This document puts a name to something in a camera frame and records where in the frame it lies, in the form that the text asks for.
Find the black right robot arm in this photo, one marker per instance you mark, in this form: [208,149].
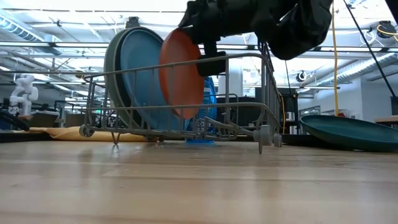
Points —
[295,28]

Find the orange plate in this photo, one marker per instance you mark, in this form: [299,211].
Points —
[180,77]

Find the red plastic bins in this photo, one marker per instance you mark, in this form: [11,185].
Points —
[341,114]

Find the dark teal plate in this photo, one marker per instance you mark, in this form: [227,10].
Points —
[342,130]

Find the pale blue plate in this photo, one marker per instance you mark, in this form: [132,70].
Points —
[106,71]

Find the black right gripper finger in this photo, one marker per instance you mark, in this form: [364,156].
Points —
[211,65]
[191,14]

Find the wooden table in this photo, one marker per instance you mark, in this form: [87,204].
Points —
[387,119]

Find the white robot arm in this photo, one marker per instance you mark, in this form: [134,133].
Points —
[23,102]

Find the wooden desk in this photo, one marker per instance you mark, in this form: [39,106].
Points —
[43,119]

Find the yellow cloth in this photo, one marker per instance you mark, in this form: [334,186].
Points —
[68,133]

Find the black cabinet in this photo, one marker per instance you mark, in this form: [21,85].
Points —
[290,105]

